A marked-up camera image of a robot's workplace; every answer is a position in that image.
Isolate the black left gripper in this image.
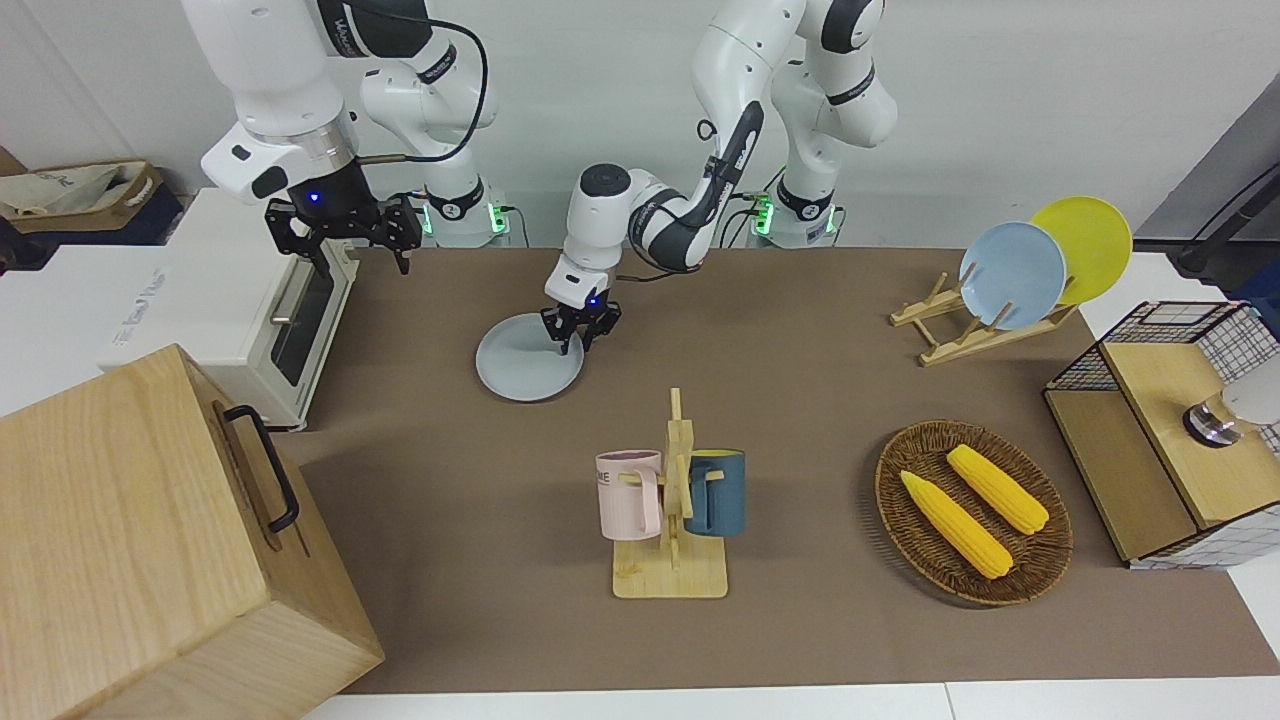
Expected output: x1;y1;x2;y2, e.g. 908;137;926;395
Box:
541;285;623;357

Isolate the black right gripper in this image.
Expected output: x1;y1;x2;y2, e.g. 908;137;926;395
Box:
264;158;424;287

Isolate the gray plate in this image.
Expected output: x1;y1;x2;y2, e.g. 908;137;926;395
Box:
475;313;588;403

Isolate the wooden plate rack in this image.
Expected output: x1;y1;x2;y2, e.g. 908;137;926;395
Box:
890;272;1081;368

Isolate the light blue plate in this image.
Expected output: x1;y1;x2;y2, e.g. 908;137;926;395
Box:
958;221;1068;332

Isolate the yellow plate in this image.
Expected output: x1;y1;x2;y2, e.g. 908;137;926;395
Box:
1030;196;1134;307

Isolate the brown table mat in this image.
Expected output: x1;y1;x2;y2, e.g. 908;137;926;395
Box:
275;247;1280;696

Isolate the white toaster oven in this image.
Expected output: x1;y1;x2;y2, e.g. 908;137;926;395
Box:
97;187;361;433

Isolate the pink mug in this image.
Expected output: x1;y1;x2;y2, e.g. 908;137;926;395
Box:
596;450;664;542

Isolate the cardboard box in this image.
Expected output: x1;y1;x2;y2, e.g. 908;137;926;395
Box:
0;160;166;236

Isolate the dark blue mug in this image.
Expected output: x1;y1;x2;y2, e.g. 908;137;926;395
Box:
686;449;747;538

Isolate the wooden mug rack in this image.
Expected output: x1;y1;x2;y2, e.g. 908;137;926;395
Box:
612;388;729;600

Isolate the white cloth bag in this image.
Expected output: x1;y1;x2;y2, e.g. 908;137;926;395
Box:
0;165;131;218

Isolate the large wooden box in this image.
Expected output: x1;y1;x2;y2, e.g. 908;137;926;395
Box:
0;344;386;720

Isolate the yellow corn cob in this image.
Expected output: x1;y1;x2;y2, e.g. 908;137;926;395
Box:
900;470;1014;580
946;444;1050;536

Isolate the brown wicker basket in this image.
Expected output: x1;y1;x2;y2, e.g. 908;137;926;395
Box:
875;420;1074;607

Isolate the black stand pole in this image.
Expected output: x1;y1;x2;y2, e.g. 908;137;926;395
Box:
1170;165;1280;291

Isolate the white and silver device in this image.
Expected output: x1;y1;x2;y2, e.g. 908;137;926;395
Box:
1183;362;1280;449

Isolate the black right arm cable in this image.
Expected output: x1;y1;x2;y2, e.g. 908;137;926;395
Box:
340;0;493;166

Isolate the black metal box handle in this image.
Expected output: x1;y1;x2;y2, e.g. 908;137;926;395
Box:
223;405;301;534

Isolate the wire and wood shelf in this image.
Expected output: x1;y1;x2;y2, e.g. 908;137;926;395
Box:
1043;300;1280;571

